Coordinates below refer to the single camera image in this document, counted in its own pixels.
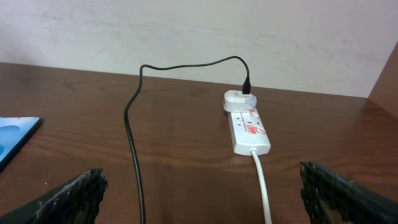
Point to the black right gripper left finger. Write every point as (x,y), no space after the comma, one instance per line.
(75,201)

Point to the blue screen Galaxy smartphone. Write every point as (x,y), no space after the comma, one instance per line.
(15,132)

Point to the white USB charger plug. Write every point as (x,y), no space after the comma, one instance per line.
(237,102)

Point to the white power strip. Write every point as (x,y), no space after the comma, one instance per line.
(248,133)

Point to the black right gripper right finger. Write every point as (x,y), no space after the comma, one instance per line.
(332,198)

